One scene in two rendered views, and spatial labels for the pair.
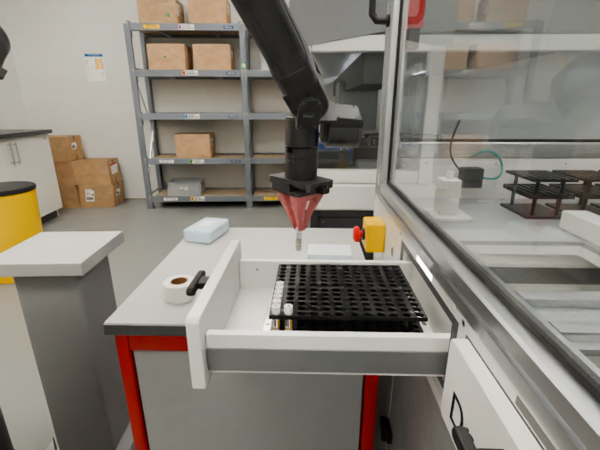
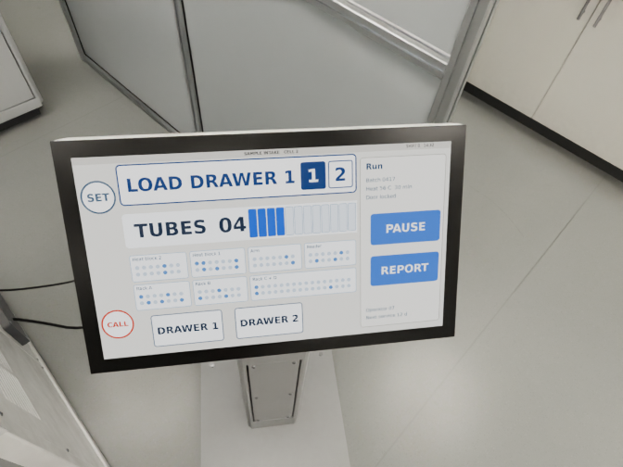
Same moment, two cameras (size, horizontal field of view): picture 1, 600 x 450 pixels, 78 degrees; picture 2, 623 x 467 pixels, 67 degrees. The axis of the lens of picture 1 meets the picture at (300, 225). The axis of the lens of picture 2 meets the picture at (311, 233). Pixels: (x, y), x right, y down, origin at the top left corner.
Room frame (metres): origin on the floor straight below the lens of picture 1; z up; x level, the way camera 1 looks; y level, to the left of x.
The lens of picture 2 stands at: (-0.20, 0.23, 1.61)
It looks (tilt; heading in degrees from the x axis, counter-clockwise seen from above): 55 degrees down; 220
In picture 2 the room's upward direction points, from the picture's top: 7 degrees clockwise
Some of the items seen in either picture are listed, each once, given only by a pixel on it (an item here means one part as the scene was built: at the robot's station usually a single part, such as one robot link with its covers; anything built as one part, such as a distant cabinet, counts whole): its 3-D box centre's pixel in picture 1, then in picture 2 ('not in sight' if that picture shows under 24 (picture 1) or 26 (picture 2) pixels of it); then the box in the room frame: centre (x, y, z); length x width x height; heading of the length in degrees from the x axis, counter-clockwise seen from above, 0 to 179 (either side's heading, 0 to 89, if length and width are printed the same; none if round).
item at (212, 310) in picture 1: (220, 300); not in sight; (0.54, 0.13, 0.87); 0.29 x 0.02 x 0.11; 178
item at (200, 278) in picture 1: (204, 282); not in sight; (0.54, 0.16, 0.91); 0.07 x 0.04 x 0.01; 178
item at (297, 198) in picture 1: (297, 204); not in sight; (0.65, 0.00, 1.01); 0.07 x 0.07 x 0.09; 44
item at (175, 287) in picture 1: (179, 288); not in sight; (0.76, 0.28, 0.78); 0.07 x 0.07 x 0.04
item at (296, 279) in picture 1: (342, 304); not in sight; (0.54, -0.07, 0.87); 0.22 x 0.18 x 0.06; 88
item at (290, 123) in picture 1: (305, 131); not in sight; (0.65, -0.01, 1.14); 0.07 x 0.06 x 0.07; 98
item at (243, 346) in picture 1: (347, 306); not in sight; (0.54, -0.08, 0.86); 0.40 x 0.26 x 0.06; 88
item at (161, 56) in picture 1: (170, 59); not in sight; (4.46, 1.44, 1.66); 0.41 x 0.32 x 0.28; 92
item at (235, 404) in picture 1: (267, 373); not in sight; (0.95, 0.10, 0.38); 0.62 x 0.58 x 0.76; 178
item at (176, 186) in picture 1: (187, 187); not in sight; (4.46, 1.40, 0.22); 0.40 x 0.30 x 0.17; 92
